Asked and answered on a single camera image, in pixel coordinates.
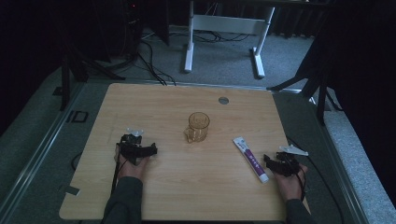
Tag black metal stand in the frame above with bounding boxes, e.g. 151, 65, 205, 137
51, 46, 126, 112
266, 40, 344, 126

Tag metal floor rail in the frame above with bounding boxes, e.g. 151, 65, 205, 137
0, 81, 87, 218
298, 90, 372, 224

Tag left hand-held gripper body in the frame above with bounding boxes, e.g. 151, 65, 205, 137
121, 127, 149, 166

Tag amber transparent cup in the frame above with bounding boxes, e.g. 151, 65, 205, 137
183, 111, 211, 144

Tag dark curtain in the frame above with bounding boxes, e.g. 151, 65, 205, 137
306, 0, 396, 200
0, 0, 68, 136

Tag white purple toothpaste tube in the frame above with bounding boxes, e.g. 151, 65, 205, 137
233, 136, 270, 184

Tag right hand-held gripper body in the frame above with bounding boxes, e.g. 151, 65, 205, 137
274, 145, 309, 178

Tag dark equipment tower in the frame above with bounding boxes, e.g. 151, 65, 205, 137
120, 0, 145, 62

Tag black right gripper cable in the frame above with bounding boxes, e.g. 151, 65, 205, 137
294, 163, 307, 202

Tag black cable beside table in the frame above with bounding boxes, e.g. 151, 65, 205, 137
285, 135, 346, 224

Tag black cable loop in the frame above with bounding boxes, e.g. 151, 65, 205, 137
70, 151, 83, 172

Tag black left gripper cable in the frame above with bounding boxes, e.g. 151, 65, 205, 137
110, 142, 129, 195

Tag person's left hand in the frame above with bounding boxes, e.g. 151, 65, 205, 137
115, 145, 150, 182

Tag grey tape piece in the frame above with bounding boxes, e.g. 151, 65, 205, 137
59, 184, 81, 197

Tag black floor cables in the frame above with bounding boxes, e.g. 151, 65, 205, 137
136, 29, 252, 87

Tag person's right hand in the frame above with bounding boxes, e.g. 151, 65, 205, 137
273, 163, 309, 202

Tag white desk frame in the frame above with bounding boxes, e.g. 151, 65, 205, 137
183, 0, 276, 79

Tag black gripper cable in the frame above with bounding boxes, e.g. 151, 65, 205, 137
294, 163, 307, 202
110, 142, 129, 195

